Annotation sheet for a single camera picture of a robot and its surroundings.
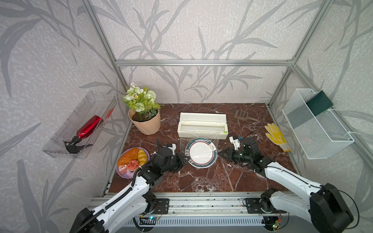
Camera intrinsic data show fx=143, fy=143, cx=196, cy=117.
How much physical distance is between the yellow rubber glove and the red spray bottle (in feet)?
3.46

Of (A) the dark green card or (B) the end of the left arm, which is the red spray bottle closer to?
(B) the end of the left arm

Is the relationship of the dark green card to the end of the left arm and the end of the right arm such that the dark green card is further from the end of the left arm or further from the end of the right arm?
the end of the left arm

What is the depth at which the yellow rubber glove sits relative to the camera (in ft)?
3.21

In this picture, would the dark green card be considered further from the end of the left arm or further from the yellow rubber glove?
the end of the left arm

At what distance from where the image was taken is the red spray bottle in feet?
1.95
